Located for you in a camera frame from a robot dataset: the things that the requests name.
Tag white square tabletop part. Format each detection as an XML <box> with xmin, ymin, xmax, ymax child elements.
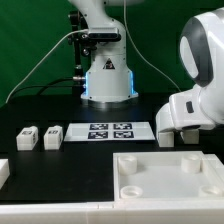
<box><xmin>113</xmin><ymin>151</ymin><xmax>224</xmax><ymax>201</ymax></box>

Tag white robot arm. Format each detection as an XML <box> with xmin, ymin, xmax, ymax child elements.
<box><xmin>68</xmin><ymin>0</ymin><xmax>224</xmax><ymax>132</ymax></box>

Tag white fiducial marker plate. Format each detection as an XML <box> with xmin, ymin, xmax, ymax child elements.
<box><xmin>64</xmin><ymin>122</ymin><xmax>155</xmax><ymax>142</ymax></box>

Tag white front obstacle bar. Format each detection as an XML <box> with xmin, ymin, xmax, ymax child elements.
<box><xmin>0</xmin><ymin>200</ymin><xmax>224</xmax><ymax>224</ymax></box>

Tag white left obstacle bar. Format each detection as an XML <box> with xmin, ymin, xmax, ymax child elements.
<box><xmin>0</xmin><ymin>159</ymin><xmax>10</xmax><ymax>189</ymax></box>

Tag black cables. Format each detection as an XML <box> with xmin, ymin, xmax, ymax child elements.
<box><xmin>5</xmin><ymin>77</ymin><xmax>86</xmax><ymax>101</ymax></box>

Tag black camera stand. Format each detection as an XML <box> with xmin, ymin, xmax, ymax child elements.
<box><xmin>68</xmin><ymin>11</ymin><xmax>96</xmax><ymax>91</ymax></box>

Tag white cable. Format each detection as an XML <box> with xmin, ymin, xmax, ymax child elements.
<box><xmin>5</xmin><ymin>29</ymin><xmax>90</xmax><ymax>104</ymax></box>

